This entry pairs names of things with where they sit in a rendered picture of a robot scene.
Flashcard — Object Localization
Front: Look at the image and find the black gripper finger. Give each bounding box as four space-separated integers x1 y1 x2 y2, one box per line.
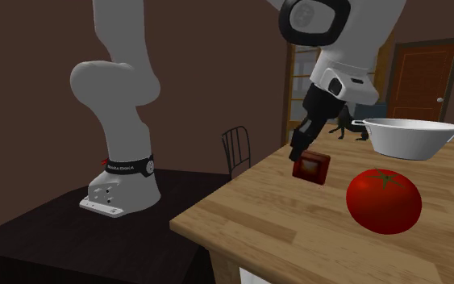
288 119 319 163

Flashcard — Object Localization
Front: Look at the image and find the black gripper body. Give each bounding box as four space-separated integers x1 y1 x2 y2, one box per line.
302 83 348 136

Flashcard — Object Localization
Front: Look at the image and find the red square block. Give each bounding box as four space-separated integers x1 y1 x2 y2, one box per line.
291 150 331 186

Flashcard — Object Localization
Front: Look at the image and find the black animal figure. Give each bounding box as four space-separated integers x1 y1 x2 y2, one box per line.
328 103 370 142

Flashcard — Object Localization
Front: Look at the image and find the wooden framed window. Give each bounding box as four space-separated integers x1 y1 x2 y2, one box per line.
280 42 323 148

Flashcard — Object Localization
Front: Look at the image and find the light wooden table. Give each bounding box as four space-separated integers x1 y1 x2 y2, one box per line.
169 125 454 284

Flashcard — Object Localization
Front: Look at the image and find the brown wooden door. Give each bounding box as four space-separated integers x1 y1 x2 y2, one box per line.
385 37 454 123

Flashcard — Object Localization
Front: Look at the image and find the red tomato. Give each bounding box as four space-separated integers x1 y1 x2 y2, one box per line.
345 168 423 236

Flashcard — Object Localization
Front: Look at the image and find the dark robot stand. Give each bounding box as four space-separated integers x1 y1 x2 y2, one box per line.
0 168 232 284

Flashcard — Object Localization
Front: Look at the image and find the black wire chair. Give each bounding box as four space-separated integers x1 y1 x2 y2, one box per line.
220 125 252 181

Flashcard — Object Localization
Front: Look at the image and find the white pan with handles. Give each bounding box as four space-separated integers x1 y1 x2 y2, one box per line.
351 118 454 162

